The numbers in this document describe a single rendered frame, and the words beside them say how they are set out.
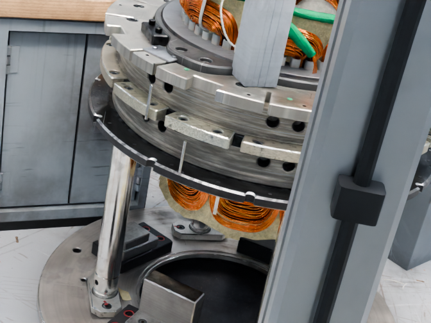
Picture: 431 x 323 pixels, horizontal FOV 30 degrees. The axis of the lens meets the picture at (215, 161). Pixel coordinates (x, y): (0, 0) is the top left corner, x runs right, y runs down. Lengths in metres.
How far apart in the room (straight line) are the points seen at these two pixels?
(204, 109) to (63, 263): 0.33
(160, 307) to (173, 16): 0.27
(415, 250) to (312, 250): 0.81
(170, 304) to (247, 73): 0.25
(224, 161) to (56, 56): 0.32
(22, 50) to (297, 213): 0.68
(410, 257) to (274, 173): 0.44
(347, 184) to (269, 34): 0.39
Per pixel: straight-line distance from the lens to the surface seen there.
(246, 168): 0.64
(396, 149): 0.23
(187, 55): 0.64
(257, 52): 0.61
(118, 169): 0.75
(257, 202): 0.62
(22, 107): 0.91
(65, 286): 0.86
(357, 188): 0.22
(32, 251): 0.95
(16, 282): 0.90
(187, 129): 0.62
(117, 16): 0.73
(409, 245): 1.05
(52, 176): 0.96
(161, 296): 0.76
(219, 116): 0.62
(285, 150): 0.61
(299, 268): 0.24
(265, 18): 0.60
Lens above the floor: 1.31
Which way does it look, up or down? 26 degrees down
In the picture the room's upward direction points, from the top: 11 degrees clockwise
